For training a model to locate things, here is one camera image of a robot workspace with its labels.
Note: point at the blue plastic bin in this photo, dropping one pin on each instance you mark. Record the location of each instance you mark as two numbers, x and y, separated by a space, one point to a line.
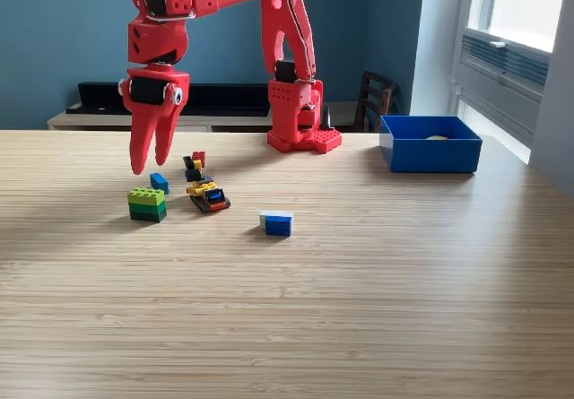
430 154

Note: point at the black cone-shaped plug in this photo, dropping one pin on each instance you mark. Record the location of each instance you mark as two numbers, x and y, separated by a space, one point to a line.
327 121

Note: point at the white window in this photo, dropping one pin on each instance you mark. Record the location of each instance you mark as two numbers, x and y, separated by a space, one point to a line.
529 4

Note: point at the dark wooden chair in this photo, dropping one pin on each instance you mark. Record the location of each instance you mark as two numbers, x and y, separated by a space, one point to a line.
364 103

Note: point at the grey window vent grille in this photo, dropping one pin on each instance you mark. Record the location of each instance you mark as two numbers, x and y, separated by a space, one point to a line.
515 65

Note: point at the pale wooden sideboard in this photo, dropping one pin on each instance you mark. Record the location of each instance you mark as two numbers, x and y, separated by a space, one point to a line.
89 122

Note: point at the small blue lego brick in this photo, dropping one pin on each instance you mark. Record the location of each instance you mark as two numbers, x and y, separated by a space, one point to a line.
159 183

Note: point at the beige orange red lego stack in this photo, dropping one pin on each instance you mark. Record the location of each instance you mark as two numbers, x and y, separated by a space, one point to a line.
437 137

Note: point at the yellow toy digger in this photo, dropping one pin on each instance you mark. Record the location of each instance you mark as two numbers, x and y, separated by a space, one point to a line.
208 197

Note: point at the blue and white lego block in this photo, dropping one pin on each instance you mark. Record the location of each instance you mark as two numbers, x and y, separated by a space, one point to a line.
278 226

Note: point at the green lego block stack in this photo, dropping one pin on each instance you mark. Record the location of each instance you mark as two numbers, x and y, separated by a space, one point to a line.
147 204

